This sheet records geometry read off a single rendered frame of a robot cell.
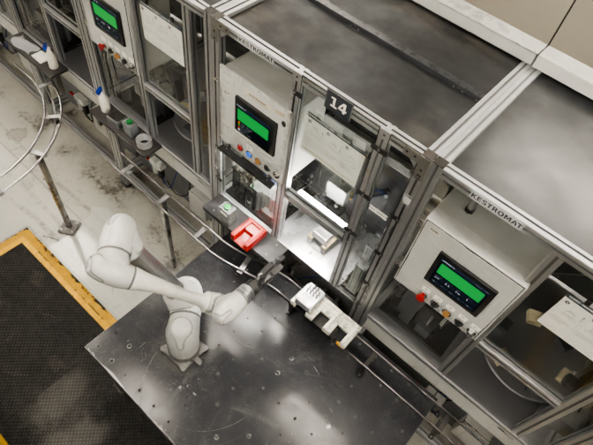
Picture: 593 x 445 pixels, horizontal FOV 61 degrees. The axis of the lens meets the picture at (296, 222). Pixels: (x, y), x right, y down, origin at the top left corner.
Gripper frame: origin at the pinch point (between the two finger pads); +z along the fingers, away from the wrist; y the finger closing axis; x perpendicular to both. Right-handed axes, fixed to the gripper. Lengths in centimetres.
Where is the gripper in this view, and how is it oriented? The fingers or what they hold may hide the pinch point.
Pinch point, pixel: (279, 263)
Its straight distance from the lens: 247.1
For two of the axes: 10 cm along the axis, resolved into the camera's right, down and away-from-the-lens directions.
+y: 1.1, -5.8, -8.1
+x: -7.4, -5.9, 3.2
